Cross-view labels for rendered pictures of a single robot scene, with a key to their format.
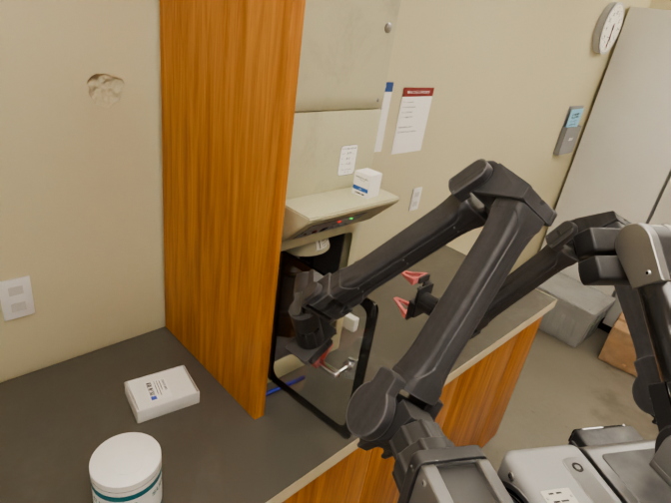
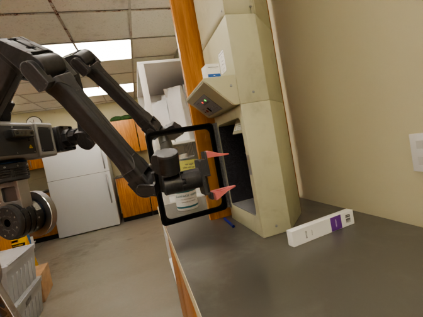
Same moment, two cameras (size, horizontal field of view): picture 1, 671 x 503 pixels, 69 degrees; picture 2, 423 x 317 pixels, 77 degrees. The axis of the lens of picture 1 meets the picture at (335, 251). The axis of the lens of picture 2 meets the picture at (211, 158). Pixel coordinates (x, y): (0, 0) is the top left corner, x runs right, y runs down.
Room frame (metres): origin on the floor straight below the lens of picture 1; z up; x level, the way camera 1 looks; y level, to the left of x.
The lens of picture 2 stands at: (1.67, -0.89, 1.29)
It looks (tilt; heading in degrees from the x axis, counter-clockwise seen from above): 3 degrees down; 123
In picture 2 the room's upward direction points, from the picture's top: 10 degrees counter-clockwise
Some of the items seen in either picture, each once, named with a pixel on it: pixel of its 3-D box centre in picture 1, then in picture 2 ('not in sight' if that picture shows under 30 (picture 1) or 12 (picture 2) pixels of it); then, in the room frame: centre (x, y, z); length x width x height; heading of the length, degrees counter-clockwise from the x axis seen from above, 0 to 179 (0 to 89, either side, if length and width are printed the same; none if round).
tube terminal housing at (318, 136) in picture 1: (288, 237); (257, 127); (1.26, 0.14, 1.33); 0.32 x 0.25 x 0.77; 138
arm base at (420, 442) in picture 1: (427, 465); (72, 136); (0.43, -0.15, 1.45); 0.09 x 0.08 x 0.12; 107
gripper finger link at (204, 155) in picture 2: (411, 281); (214, 161); (1.26, -0.24, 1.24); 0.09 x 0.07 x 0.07; 47
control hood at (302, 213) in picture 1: (339, 217); (209, 101); (1.14, 0.00, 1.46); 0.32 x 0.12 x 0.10; 138
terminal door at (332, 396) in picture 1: (315, 345); (188, 172); (0.96, 0.01, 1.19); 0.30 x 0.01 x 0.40; 53
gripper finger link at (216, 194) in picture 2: (406, 301); (219, 184); (1.26, -0.24, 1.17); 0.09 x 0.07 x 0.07; 47
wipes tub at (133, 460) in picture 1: (128, 483); not in sight; (0.65, 0.34, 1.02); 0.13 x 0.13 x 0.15
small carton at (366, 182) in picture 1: (366, 183); (211, 74); (1.20, -0.05, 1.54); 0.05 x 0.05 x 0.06; 53
